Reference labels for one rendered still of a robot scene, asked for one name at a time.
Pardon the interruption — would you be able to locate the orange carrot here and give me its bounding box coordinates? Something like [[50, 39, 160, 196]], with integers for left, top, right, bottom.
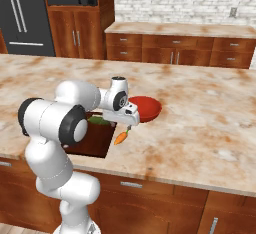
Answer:
[[113, 128, 131, 146]]

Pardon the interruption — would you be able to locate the grey wall socket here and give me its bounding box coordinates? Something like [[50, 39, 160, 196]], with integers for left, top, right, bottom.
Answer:
[[229, 6, 239, 19]]

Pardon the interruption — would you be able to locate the tall brown wooden cupboard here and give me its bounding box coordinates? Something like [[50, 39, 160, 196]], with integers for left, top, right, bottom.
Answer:
[[40, 0, 116, 61]]

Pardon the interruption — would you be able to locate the brown wooden cupboard run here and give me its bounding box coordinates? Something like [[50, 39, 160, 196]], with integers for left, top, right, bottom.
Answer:
[[105, 32, 256, 70]]

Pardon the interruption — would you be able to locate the brown wooden cupboard door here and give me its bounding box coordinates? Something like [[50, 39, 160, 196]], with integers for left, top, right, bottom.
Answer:
[[196, 190, 256, 234], [0, 171, 64, 234], [89, 192, 203, 234]]

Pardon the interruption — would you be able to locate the green cucumber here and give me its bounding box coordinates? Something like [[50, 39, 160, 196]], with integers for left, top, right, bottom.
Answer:
[[87, 115, 113, 127]]

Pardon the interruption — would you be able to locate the black fridge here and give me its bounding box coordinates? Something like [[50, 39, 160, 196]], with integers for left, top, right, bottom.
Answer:
[[0, 0, 57, 58]]

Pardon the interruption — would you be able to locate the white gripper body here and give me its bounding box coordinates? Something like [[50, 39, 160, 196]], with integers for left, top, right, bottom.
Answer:
[[101, 109, 141, 126]]

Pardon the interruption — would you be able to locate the silver cupboard door handle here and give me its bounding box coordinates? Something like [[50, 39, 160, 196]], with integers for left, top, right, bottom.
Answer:
[[208, 216, 219, 234]]

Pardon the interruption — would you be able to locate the red bowl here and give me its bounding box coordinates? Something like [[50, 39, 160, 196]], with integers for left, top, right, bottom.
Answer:
[[128, 95, 164, 124]]

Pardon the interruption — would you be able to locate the brown wooden drawer front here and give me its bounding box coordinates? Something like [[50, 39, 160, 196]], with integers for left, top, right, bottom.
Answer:
[[0, 157, 38, 183], [87, 171, 210, 208]]

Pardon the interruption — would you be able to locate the dark brown square tray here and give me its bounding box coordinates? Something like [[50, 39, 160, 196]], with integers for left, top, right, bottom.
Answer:
[[62, 110, 118, 160]]

